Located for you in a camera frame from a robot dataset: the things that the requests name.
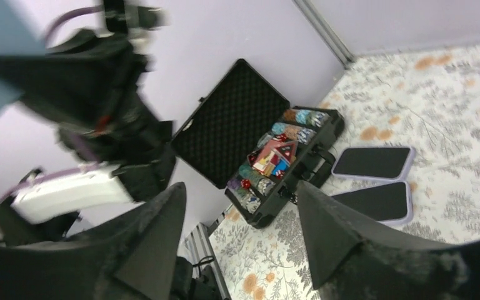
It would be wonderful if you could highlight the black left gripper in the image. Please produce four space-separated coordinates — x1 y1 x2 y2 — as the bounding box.
0 29 162 149

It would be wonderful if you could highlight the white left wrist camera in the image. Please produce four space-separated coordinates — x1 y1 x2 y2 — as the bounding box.
101 0 168 35

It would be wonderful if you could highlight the phone in lilac case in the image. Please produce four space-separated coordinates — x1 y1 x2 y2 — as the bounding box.
332 181 413 226

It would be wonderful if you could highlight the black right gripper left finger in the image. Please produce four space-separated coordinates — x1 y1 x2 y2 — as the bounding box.
0 182 186 299

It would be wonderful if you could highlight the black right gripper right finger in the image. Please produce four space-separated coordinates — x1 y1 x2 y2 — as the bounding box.
297 181 480 299

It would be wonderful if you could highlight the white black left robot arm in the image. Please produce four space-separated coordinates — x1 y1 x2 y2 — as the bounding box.
0 29 176 248

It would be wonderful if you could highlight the black poker chip case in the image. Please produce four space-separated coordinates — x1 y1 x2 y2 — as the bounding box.
171 59 345 229

